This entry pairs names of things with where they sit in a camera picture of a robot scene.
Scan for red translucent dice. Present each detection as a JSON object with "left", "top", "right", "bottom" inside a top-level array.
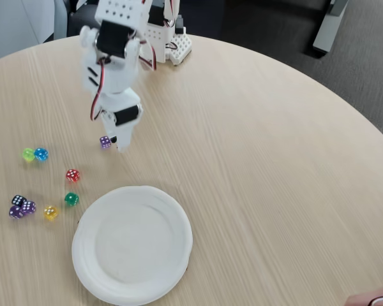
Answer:
[{"left": 66, "top": 168, "right": 81, "bottom": 184}]

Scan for dark green translucent dice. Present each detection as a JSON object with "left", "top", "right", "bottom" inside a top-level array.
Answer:
[{"left": 64, "top": 192, "right": 80, "bottom": 207}]

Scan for lime green translucent dice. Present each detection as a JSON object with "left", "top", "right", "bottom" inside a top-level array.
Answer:
[{"left": 21, "top": 147, "right": 36, "bottom": 163}]

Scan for yellow translucent dice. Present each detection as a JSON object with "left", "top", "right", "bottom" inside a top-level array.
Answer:
[{"left": 43, "top": 205, "right": 59, "bottom": 221}]

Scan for white paper plate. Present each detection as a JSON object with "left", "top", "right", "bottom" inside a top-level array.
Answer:
[{"left": 71, "top": 185, "right": 193, "bottom": 306}]

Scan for person's hand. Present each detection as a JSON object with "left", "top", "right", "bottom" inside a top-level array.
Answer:
[{"left": 344, "top": 284, "right": 383, "bottom": 306}]

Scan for dark grey chair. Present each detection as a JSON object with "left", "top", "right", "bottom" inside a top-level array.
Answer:
[{"left": 66, "top": 0, "right": 100, "bottom": 38}]

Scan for grey desk leg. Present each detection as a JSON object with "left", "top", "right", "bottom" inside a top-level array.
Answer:
[{"left": 312, "top": 0, "right": 350, "bottom": 55}]

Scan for red servo cable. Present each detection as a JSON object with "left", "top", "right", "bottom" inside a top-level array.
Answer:
[
  {"left": 137, "top": 41, "right": 158, "bottom": 71},
  {"left": 89, "top": 57, "right": 109, "bottom": 122}
]

